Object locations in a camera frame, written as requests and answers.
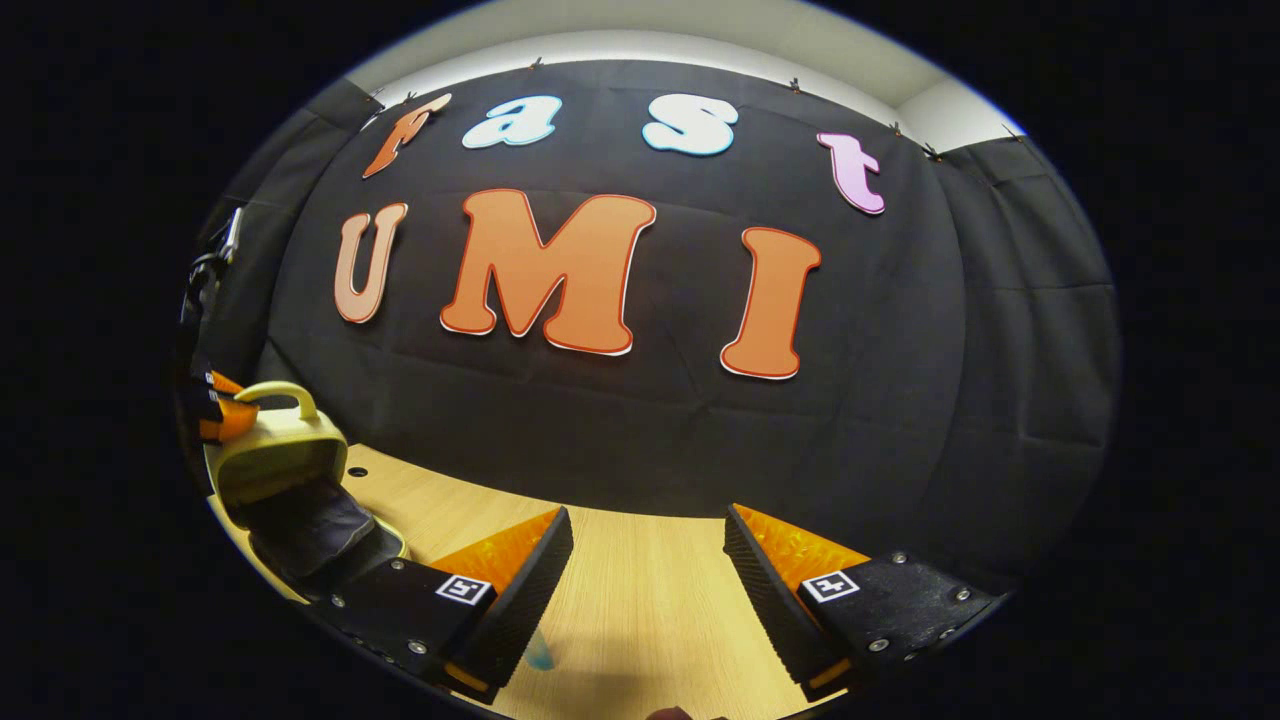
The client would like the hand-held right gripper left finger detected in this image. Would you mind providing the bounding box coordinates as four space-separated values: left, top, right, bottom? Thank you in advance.
318 505 576 704

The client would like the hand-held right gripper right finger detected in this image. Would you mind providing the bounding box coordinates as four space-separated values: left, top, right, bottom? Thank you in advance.
723 503 1006 701

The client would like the pale yellow suitcase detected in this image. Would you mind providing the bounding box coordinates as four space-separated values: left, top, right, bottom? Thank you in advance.
203 380 411 604

